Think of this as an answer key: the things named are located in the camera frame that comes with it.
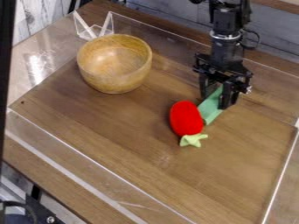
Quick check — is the red plush strawberry toy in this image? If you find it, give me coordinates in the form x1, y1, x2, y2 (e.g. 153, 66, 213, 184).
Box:
169, 101, 208, 148

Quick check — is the brown wooden bowl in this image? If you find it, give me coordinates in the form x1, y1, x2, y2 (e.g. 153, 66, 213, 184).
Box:
76, 34, 153, 94

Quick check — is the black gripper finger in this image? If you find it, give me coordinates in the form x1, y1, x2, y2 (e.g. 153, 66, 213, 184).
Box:
198, 73, 217, 99
218, 81, 238, 109

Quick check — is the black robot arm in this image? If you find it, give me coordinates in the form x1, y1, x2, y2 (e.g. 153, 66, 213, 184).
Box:
193, 0, 258, 109

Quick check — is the green rectangular block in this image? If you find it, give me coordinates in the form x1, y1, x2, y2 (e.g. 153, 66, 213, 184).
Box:
197, 87, 222, 125

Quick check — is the clear acrylic table enclosure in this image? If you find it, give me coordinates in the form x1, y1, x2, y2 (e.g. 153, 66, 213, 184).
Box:
4, 11, 299, 224

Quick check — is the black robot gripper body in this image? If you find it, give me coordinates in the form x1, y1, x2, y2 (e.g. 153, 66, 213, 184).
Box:
190, 52, 254, 95

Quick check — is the black cable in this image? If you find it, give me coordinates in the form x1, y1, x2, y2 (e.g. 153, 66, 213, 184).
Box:
0, 200, 40, 224

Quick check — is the black metal bracket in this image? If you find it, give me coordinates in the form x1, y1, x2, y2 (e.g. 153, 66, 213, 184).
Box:
25, 185, 65, 224

